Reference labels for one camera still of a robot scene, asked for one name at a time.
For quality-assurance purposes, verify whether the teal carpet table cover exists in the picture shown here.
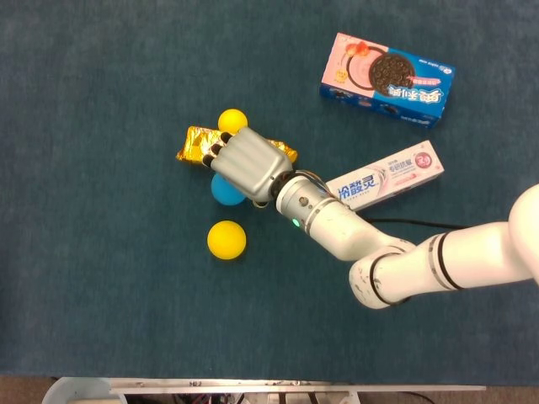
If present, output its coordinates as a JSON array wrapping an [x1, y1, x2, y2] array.
[[0, 0, 539, 385]]

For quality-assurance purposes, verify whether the large yellow foam ball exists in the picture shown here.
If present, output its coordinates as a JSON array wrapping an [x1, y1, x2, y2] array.
[[206, 220, 248, 261]]

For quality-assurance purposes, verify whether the white pink toothpaste box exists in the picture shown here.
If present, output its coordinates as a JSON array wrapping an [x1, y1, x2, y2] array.
[[326, 140, 446, 212]]

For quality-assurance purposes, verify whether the blue Oreo cookie box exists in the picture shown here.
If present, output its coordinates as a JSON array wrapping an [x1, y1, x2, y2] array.
[[318, 32, 456, 130]]

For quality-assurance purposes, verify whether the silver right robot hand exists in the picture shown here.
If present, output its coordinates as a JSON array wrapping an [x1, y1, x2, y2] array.
[[200, 126, 295, 208]]

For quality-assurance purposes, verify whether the gold foil biscuit packet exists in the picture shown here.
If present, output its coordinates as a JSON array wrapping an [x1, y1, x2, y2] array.
[[175, 125, 299, 169]]

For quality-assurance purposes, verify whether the silver metal rail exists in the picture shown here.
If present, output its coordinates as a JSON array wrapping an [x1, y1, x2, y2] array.
[[109, 377, 488, 396]]

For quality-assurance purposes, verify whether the white round bucket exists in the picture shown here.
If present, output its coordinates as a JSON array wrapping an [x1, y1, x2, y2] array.
[[41, 376, 127, 404]]

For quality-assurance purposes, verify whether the small yellow foam ball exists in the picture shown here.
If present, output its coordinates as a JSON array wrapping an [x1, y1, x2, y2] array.
[[217, 109, 249, 136]]

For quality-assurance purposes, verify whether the blue foam ball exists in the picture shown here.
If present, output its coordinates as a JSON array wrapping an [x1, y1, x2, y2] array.
[[210, 173, 248, 207]]

